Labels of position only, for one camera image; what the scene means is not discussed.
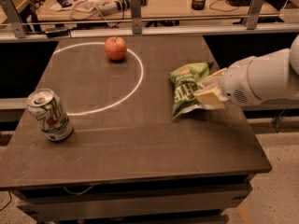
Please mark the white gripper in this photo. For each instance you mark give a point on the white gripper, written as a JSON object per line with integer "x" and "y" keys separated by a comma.
{"x": 234, "y": 82}

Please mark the green jalapeno chip bag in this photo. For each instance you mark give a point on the green jalapeno chip bag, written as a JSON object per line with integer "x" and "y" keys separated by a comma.
{"x": 187, "y": 80}

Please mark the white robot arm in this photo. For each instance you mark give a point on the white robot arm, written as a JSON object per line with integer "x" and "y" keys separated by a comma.
{"x": 253, "y": 80}

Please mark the red apple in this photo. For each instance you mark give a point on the red apple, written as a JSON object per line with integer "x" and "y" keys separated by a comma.
{"x": 115, "y": 48}

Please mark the black mesh cup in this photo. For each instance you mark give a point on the black mesh cup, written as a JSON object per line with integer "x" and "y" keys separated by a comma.
{"x": 198, "y": 4}

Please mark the white 7up soda can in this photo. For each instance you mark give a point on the white 7up soda can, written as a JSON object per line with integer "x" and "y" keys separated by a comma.
{"x": 47, "y": 109}

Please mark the right metal rail bracket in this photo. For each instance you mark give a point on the right metal rail bracket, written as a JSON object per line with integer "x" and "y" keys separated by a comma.
{"x": 253, "y": 15}

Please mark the metal rail bracket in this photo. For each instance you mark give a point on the metal rail bracket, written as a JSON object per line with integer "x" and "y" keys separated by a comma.
{"x": 13, "y": 18}
{"x": 136, "y": 17}
{"x": 253, "y": 15}

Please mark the middle metal rail bracket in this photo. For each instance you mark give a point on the middle metal rail bracket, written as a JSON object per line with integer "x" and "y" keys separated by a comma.
{"x": 136, "y": 17}

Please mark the left metal rail bracket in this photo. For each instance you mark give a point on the left metal rail bracket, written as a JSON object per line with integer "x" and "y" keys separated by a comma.
{"x": 13, "y": 18}

